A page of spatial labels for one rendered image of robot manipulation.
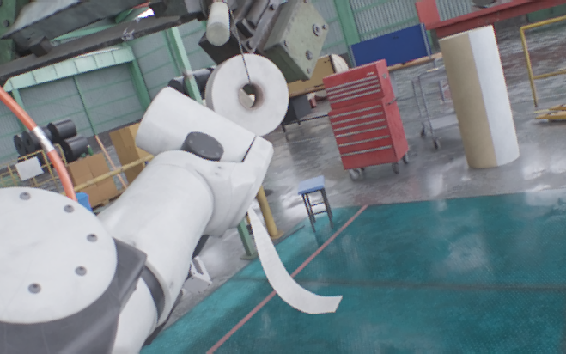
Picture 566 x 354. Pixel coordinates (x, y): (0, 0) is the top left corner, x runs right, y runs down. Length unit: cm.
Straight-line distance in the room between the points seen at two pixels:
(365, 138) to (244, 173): 490
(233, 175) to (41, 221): 18
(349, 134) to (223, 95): 446
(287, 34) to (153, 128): 67
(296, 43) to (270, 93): 19
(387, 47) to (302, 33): 824
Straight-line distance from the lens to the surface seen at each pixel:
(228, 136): 43
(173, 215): 31
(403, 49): 921
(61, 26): 125
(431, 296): 287
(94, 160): 989
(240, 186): 37
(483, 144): 479
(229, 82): 89
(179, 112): 43
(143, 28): 103
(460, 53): 464
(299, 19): 111
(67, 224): 23
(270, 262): 91
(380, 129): 518
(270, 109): 92
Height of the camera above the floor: 149
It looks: 13 degrees down
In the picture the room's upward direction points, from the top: 18 degrees counter-clockwise
